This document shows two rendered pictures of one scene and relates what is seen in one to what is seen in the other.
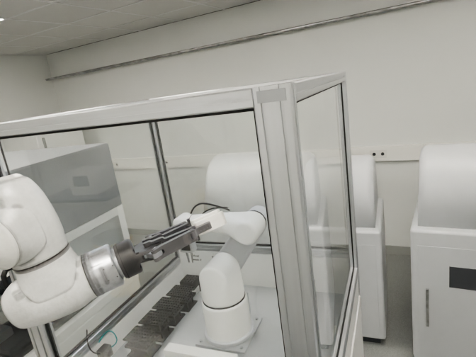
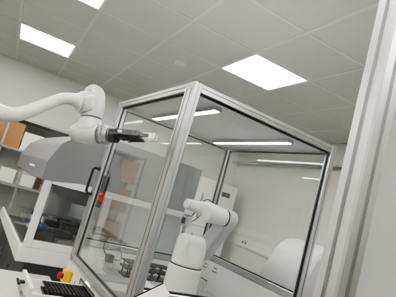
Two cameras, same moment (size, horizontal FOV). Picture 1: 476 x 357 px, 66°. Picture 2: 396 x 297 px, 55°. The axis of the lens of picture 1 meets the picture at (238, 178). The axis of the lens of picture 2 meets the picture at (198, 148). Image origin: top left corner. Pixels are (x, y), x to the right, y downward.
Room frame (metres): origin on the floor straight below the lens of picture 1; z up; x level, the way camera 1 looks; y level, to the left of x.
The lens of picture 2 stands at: (-0.52, -1.16, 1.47)
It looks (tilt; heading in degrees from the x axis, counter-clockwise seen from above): 8 degrees up; 37
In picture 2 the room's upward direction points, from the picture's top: 16 degrees clockwise
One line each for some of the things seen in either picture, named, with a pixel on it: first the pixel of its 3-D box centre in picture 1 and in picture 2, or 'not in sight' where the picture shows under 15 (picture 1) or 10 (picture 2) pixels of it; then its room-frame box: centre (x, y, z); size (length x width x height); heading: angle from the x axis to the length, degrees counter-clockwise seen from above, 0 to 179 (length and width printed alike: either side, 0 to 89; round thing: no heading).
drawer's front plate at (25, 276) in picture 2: not in sight; (24, 289); (0.68, 0.50, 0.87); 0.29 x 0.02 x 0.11; 66
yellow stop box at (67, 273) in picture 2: not in sight; (66, 276); (1.06, 0.69, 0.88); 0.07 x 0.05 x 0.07; 66
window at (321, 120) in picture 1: (333, 217); (248, 210); (1.16, -0.30, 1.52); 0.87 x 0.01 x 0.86; 156
